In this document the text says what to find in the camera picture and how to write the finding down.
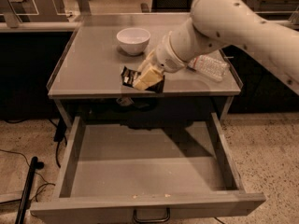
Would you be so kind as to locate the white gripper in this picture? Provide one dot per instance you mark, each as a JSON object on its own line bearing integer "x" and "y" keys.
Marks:
{"x": 165, "y": 59}

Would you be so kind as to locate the black rxbar chocolate wrapper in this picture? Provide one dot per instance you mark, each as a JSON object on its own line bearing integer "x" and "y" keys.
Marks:
{"x": 128, "y": 76}

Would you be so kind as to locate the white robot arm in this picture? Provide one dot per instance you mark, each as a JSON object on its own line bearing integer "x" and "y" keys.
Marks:
{"x": 216, "y": 24}

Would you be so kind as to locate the grey metal drawer cabinet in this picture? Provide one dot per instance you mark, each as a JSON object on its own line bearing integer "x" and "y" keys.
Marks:
{"x": 92, "y": 63}

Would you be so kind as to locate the open grey top drawer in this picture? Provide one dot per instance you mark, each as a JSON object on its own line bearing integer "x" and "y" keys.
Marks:
{"x": 109, "y": 170}

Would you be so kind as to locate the white ceramic bowl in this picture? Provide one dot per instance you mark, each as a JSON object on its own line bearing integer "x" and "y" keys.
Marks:
{"x": 133, "y": 40}

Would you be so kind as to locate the clear plastic water bottle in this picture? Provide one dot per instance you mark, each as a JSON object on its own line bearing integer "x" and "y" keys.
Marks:
{"x": 209, "y": 67}

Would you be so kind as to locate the black office chair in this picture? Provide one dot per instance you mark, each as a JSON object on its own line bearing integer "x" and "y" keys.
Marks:
{"x": 167, "y": 6}

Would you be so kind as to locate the black pole on floor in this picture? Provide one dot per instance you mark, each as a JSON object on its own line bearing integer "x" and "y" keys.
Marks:
{"x": 34, "y": 164}

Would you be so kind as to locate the grey horizontal rail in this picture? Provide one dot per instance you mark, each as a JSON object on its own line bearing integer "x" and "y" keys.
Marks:
{"x": 33, "y": 27}

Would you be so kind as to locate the black metal drawer handle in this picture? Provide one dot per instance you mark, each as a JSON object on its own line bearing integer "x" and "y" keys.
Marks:
{"x": 151, "y": 219}

